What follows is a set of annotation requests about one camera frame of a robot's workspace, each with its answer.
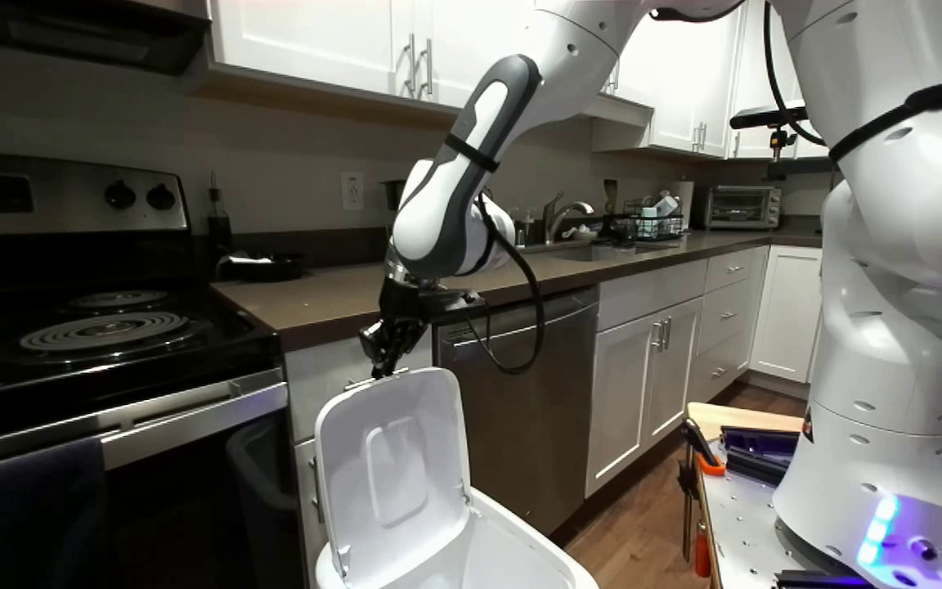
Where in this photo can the white narrow base cabinet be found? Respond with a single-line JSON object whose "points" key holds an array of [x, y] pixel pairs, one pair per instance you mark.
{"points": [[329, 379]]}

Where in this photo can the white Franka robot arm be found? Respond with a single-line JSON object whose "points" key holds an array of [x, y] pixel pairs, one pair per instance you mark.
{"points": [[906, 329]]}

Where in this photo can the silver toaster oven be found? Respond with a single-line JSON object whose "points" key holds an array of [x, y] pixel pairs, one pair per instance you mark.
{"points": [[743, 205]]}

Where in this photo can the dark hanging towel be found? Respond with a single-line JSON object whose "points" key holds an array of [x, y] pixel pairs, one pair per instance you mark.
{"points": [[24, 517]]}

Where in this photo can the white trash can body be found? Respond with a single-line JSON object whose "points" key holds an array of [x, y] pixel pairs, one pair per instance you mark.
{"points": [[492, 551]]}

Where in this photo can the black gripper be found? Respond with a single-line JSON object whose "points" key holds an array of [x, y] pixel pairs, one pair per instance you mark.
{"points": [[415, 295]]}

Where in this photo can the white trash can lid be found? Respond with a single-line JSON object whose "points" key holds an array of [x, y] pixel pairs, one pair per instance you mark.
{"points": [[390, 469]]}

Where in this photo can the white corner upper cabinets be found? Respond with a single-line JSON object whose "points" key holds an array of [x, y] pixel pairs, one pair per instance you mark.
{"points": [[688, 78]]}

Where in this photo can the black electric stove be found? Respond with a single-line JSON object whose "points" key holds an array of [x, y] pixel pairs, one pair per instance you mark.
{"points": [[114, 329]]}

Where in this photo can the black pan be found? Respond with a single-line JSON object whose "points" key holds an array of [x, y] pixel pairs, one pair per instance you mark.
{"points": [[260, 265]]}

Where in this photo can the wooden board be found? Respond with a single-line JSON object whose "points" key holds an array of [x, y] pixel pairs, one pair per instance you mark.
{"points": [[752, 418]]}

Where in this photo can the stainless steel dishwasher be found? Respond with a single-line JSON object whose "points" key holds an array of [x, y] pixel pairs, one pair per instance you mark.
{"points": [[525, 427]]}

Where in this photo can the dark range hood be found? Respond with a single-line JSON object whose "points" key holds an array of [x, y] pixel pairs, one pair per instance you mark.
{"points": [[67, 27]]}

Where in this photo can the dish rack with items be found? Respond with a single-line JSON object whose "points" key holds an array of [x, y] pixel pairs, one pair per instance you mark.
{"points": [[656, 216]]}

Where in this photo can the brown countertop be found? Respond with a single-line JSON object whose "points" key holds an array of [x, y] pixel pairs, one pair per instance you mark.
{"points": [[320, 298]]}

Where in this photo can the white end base cabinet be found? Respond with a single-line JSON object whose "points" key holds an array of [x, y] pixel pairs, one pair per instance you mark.
{"points": [[786, 311]]}

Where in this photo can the black bar camera on stand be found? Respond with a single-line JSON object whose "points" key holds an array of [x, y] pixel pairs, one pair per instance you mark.
{"points": [[754, 116]]}

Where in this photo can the metal robot table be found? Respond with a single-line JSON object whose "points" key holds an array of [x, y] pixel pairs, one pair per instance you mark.
{"points": [[743, 536]]}

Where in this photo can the chrome kitchen faucet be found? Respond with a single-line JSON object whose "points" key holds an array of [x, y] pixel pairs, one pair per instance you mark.
{"points": [[563, 216]]}

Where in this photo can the dark bottle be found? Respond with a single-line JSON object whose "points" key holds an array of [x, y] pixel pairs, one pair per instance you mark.
{"points": [[217, 223]]}

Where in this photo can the orange black clamp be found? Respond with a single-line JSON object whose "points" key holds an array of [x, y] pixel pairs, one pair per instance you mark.
{"points": [[702, 460]]}

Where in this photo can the black coffee maker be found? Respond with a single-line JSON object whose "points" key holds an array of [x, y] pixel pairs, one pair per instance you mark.
{"points": [[394, 193]]}

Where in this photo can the white lower cabinet run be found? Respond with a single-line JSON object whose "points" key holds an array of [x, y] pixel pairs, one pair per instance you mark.
{"points": [[656, 360]]}

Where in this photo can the white wall outlet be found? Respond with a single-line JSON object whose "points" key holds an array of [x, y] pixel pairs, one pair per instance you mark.
{"points": [[350, 188]]}

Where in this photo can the dark purple box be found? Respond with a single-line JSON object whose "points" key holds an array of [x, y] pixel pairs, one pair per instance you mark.
{"points": [[760, 454]]}

